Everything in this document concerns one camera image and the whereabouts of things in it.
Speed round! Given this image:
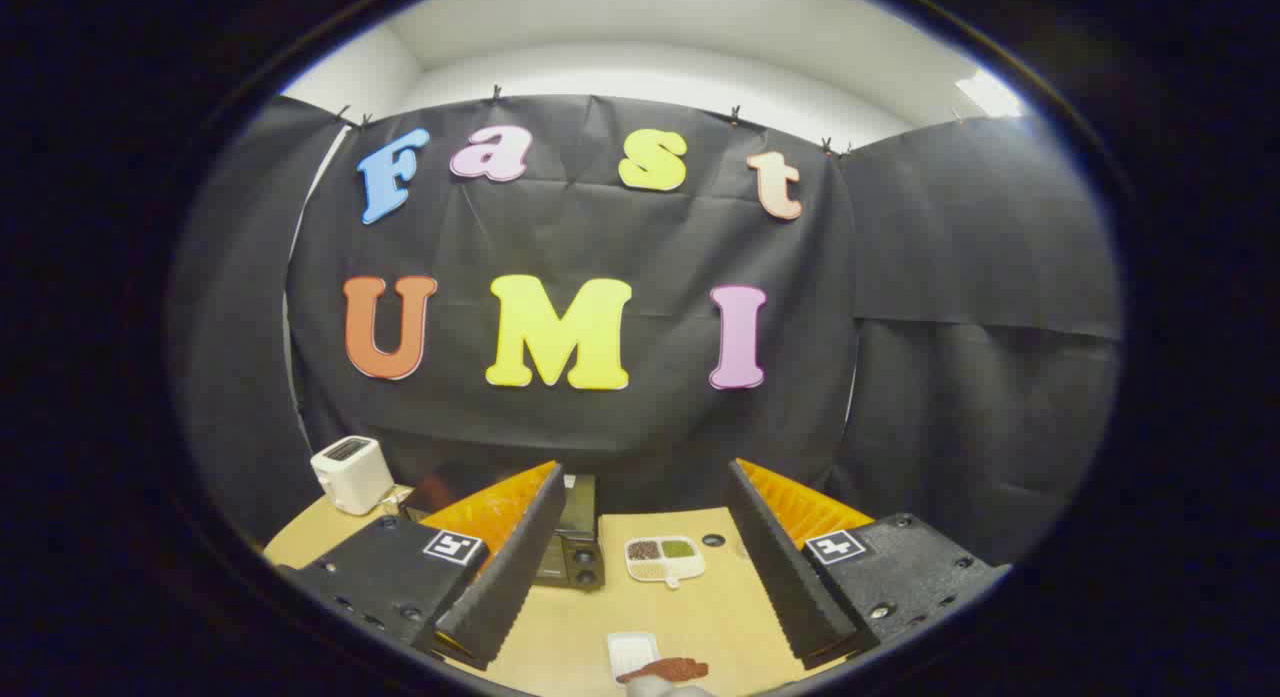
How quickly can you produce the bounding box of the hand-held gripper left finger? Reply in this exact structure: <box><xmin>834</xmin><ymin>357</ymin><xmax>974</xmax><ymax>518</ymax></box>
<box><xmin>280</xmin><ymin>461</ymin><xmax>567</xmax><ymax>671</ymax></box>

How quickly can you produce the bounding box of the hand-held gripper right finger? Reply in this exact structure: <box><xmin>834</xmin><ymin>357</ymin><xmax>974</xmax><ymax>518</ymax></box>
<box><xmin>725</xmin><ymin>458</ymin><xmax>1011</xmax><ymax>671</ymax></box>

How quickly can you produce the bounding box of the black toaster oven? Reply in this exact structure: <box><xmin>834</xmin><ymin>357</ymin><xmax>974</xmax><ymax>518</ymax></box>
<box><xmin>400</xmin><ymin>474</ymin><xmax>607</xmax><ymax>592</ymax></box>

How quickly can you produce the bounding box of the red meat slice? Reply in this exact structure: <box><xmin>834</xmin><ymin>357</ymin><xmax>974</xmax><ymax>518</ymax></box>
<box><xmin>615</xmin><ymin>657</ymin><xmax>711</xmax><ymax>686</ymax></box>

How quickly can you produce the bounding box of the white toaster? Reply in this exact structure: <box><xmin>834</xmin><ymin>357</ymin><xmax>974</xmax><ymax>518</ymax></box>
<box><xmin>310</xmin><ymin>436</ymin><xmax>395</xmax><ymax>516</ymax></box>

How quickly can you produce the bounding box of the white divided dish of grains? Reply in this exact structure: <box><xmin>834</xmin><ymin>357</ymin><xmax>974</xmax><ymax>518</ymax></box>
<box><xmin>624</xmin><ymin>535</ymin><xmax>707</xmax><ymax>590</ymax></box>

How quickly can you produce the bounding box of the white rectangular tray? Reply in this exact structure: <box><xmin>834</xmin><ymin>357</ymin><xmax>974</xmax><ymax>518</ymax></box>
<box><xmin>607</xmin><ymin>632</ymin><xmax>661</xmax><ymax>681</ymax></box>

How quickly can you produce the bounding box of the ceiling light panel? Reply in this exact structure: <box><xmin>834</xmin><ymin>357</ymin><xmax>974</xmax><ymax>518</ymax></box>
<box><xmin>955</xmin><ymin>69</ymin><xmax>1026</xmax><ymax>118</ymax></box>

